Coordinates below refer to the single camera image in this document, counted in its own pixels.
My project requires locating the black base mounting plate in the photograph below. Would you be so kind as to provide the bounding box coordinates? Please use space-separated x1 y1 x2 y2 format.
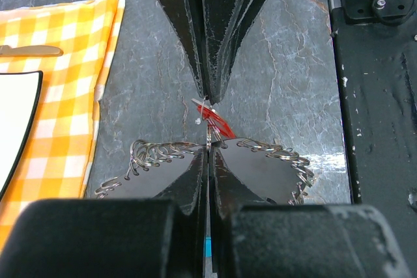
330 0 417 210

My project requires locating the orange white checkered cloth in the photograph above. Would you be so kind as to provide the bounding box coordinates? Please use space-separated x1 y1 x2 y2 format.
1 0 125 243

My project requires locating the gold knife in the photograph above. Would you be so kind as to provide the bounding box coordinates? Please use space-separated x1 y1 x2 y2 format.
1 45 63 57

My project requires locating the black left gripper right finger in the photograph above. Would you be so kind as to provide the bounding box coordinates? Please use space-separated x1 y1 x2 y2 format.
208 148 272 277

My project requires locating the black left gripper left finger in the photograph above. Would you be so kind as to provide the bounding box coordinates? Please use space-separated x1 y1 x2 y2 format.
155 147 207 277

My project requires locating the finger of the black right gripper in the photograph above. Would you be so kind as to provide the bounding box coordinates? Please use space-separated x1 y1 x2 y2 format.
159 0 206 96
202 0 266 104

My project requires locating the white square plate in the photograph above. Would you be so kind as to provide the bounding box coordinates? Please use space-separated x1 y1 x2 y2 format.
0 71 43 196

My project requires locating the metal key organizer blue handle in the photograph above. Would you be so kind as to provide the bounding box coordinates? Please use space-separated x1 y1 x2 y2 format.
94 130 316 259

